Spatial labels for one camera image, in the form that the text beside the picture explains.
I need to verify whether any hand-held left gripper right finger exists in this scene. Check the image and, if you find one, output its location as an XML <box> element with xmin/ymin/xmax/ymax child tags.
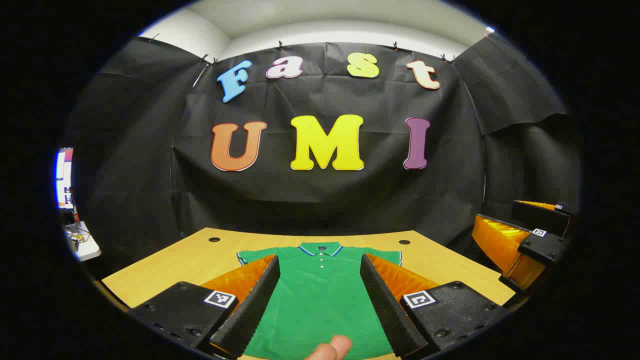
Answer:
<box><xmin>360</xmin><ymin>253</ymin><xmax>508</xmax><ymax>358</ymax></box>

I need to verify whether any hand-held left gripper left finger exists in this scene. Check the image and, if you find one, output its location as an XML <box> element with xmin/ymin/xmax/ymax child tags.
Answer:
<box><xmin>129</xmin><ymin>254</ymin><xmax>281</xmax><ymax>360</ymax></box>

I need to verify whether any green T-shirt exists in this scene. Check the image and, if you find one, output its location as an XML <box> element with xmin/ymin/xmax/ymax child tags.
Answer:
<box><xmin>236</xmin><ymin>241</ymin><xmax>403</xmax><ymax>360</ymax></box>

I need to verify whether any black backdrop cloth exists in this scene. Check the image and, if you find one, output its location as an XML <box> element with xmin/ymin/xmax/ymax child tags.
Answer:
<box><xmin>65</xmin><ymin>31</ymin><xmax>583</xmax><ymax>281</ymax></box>

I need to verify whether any white side desk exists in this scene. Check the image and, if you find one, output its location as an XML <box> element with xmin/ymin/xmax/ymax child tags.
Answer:
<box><xmin>64</xmin><ymin>221</ymin><xmax>102</xmax><ymax>262</ymax></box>

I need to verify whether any computer monitor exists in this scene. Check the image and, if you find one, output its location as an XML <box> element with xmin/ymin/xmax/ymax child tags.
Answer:
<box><xmin>54</xmin><ymin>147</ymin><xmax>75</xmax><ymax>211</ymax></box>

